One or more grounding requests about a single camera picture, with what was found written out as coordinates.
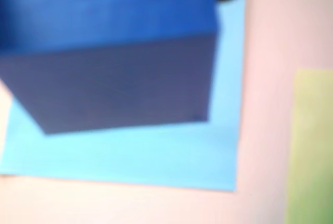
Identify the medium blue cube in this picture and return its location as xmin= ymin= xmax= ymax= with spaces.
xmin=0 ymin=0 xmax=222 ymax=136

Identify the green paper square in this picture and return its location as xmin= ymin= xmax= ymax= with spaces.
xmin=284 ymin=68 xmax=333 ymax=224

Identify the light blue paper square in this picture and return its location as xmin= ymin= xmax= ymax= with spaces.
xmin=0 ymin=0 xmax=247 ymax=192

